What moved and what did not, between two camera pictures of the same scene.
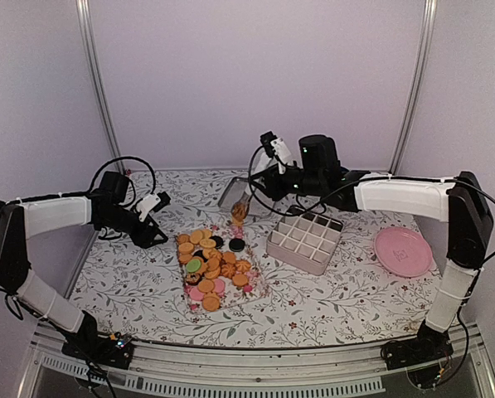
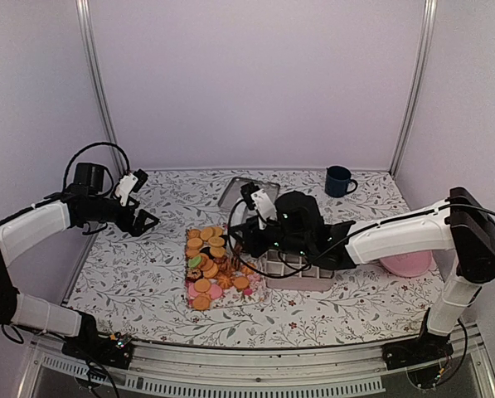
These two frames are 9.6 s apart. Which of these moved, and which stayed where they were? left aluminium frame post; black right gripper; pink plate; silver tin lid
Moved: black right gripper
Stayed: pink plate; left aluminium frame post; silver tin lid
